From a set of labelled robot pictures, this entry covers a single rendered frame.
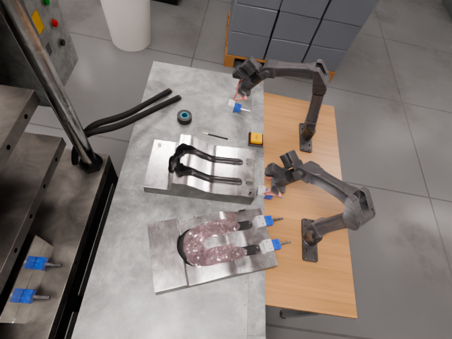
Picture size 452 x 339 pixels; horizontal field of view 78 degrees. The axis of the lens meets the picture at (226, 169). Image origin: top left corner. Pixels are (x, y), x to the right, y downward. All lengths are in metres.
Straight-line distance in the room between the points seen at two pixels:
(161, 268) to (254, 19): 2.35
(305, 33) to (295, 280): 2.33
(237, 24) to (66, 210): 2.21
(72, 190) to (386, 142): 2.80
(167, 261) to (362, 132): 2.50
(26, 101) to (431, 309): 2.71
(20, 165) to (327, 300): 1.31
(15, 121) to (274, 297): 1.10
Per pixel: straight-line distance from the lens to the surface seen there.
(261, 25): 2.92
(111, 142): 2.49
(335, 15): 2.98
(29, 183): 1.19
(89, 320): 1.24
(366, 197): 1.04
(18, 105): 1.06
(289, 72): 1.38
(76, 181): 1.44
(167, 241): 1.13
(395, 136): 3.36
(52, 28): 1.31
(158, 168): 1.32
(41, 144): 1.27
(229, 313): 1.22
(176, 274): 1.11
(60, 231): 1.36
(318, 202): 1.48
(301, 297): 1.31
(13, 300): 1.20
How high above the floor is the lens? 2.00
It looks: 59 degrees down
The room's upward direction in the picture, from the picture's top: 17 degrees clockwise
